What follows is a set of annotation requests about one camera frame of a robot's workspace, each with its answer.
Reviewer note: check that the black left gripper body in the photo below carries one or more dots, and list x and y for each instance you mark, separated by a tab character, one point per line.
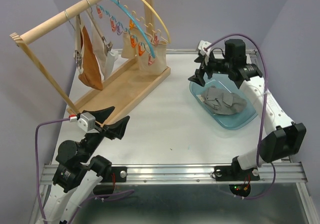
92	140

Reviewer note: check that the blue plastic tub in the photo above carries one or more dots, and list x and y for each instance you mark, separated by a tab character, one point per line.
230	122

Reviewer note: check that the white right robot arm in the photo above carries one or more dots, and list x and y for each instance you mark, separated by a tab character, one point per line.
284	136

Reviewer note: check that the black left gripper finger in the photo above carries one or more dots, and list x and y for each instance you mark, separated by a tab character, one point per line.
117	129
101	115

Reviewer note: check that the yellow plastic clip hanger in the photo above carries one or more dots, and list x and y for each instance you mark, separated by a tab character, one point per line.
150	14

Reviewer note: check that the blue plastic clip hanger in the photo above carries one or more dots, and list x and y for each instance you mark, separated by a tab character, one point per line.
138	38

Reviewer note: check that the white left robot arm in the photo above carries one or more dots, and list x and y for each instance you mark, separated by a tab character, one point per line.
79	170

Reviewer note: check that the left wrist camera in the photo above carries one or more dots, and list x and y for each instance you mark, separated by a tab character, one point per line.
85	121

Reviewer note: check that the brown underwear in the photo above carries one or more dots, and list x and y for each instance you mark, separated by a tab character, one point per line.
91	76

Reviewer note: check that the white underwear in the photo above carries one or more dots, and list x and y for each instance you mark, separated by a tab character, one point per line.
106	63

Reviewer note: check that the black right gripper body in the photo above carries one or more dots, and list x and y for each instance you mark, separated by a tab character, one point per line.
221	66

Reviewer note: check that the wooden clothes rack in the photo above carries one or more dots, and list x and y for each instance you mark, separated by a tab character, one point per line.
118	80

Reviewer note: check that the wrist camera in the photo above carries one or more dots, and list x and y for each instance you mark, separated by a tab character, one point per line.
203	47
85	121

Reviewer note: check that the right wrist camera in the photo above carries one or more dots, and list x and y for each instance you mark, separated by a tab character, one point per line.
203	47

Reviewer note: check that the aluminium mounting rail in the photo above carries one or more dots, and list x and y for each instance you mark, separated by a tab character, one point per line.
190	174

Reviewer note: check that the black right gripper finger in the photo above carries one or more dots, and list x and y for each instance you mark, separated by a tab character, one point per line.
202	59
198	77

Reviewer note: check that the beige underwear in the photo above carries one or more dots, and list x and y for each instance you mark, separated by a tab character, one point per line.
160	48

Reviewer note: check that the grey underwear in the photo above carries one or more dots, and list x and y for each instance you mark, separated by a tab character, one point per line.
239	104
215	96

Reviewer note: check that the wooden clamp hanger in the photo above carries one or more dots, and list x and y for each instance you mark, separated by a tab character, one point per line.
78	51
100	32

